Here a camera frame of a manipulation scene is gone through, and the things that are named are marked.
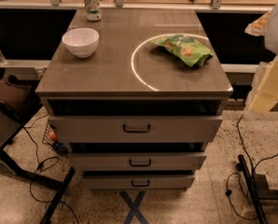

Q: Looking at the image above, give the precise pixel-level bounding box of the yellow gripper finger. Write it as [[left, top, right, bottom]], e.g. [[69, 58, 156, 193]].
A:
[[257, 57, 278, 100], [250, 92, 278, 114]]

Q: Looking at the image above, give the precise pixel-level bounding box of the green rice chip bag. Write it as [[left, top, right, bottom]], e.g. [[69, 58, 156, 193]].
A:
[[150, 34, 214, 67]]

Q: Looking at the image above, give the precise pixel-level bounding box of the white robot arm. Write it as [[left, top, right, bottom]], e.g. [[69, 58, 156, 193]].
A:
[[249, 3, 278, 114]]

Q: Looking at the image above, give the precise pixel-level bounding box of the white bowl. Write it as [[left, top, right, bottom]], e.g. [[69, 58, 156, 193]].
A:
[[62, 28, 99, 58]]

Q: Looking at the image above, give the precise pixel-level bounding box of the black stand base right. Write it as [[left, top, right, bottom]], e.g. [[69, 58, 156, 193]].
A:
[[238, 154, 278, 224]]

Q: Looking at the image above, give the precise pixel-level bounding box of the grey drawer cabinet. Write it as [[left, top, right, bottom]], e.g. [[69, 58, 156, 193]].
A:
[[36, 8, 232, 180]]

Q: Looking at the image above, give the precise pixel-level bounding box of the blue tape cross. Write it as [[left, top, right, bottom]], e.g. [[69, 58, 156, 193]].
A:
[[119, 191, 149, 224]]

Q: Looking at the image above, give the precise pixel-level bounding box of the middle grey drawer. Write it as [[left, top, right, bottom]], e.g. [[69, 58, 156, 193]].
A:
[[69, 152, 206, 171]]

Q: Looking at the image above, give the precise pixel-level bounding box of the grey drawer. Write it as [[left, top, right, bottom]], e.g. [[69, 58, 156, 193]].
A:
[[83, 175, 195, 190], [69, 152, 206, 171], [49, 116, 222, 143]]

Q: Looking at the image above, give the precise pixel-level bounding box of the bottom grey drawer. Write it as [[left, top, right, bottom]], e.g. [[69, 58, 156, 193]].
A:
[[83, 175, 195, 190]]

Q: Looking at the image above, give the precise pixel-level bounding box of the green white soda can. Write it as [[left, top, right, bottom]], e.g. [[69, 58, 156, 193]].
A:
[[84, 0, 102, 21]]

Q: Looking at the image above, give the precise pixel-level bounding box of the top grey drawer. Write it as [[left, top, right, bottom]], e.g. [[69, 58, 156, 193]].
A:
[[49, 116, 222, 143]]

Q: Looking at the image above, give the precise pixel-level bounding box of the dark side table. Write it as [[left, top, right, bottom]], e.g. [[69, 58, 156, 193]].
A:
[[0, 103, 76, 224]]

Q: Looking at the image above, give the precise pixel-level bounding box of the black floor cable right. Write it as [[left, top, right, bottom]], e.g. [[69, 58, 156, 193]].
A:
[[225, 114, 278, 221]]

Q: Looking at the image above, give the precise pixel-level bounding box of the black floor cable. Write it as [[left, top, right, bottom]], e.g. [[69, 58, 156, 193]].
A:
[[21, 113, 80, 224], [225, 114, 278, 221]]

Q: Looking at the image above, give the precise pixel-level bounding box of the wire basket with balls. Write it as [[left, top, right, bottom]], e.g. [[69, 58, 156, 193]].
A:
[[42, 123, 68, 154]]

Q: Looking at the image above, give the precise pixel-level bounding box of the black floor cable left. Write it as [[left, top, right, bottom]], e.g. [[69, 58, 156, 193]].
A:
[[21, 113, 80, 224]]

